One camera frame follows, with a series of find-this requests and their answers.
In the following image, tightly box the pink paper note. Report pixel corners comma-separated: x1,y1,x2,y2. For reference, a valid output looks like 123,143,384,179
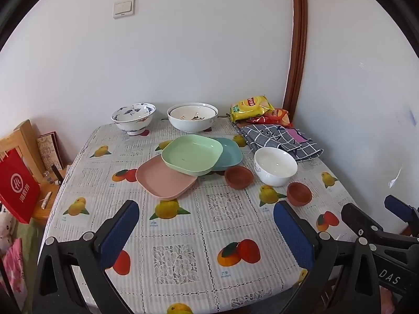
288,128,310,143

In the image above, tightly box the green square plate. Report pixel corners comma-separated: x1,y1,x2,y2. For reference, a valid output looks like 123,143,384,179
161,134,224,176

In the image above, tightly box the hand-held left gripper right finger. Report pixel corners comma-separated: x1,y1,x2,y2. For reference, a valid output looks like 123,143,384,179
273,200,382,314

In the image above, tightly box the fruit printed tablecloth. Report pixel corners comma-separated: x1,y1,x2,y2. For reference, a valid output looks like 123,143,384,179
37,118,364,314

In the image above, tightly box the plain white bowl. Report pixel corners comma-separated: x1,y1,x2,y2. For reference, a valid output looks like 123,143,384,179
254,147,298,187

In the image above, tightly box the brown wooden door frame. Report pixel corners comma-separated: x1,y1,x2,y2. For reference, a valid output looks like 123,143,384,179
282,0,308,123

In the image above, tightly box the pink square plate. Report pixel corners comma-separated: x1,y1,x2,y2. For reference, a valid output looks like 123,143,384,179
135,155,199,200

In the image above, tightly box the grey checked cloth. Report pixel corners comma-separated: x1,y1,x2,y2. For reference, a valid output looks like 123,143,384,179
237,124,324,162

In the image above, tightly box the teal square plate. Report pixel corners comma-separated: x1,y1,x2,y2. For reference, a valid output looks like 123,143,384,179
209,137,243,172

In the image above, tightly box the yellow chip bag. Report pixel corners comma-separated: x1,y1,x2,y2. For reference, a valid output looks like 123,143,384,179
230,96,275,123

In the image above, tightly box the large white patterned bowl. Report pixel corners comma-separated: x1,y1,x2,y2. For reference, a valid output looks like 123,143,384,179
167,103,218,134

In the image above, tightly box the brown patterned book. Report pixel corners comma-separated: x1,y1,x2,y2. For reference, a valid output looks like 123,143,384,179
36,132,65,172

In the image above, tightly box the small brown bowl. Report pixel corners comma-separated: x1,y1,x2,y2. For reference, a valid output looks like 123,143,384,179
287,182,313,207
224,166,255,190

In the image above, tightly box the blue patterned white footed bowl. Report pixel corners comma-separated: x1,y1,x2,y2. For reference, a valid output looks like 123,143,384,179
111,102,156,136

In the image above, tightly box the pink printed cloth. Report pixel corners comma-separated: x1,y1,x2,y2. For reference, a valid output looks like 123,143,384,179
3,237,28,308

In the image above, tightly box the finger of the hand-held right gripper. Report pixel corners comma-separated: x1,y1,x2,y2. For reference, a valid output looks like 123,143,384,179
340,203,393,241
384,194,419,236

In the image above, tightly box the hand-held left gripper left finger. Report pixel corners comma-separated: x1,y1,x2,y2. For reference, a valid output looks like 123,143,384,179
34,199,141,314

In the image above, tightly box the red paper bag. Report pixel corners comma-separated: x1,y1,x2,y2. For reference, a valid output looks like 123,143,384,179
0,148,41,225

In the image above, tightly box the white plush toy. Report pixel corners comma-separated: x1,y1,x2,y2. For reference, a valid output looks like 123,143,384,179
0,203,17,252

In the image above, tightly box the red chip bag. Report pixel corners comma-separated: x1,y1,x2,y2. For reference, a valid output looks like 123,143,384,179
252,108,293,128

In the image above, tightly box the white wall light switch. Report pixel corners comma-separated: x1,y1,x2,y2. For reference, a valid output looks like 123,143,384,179
113,0,135,19

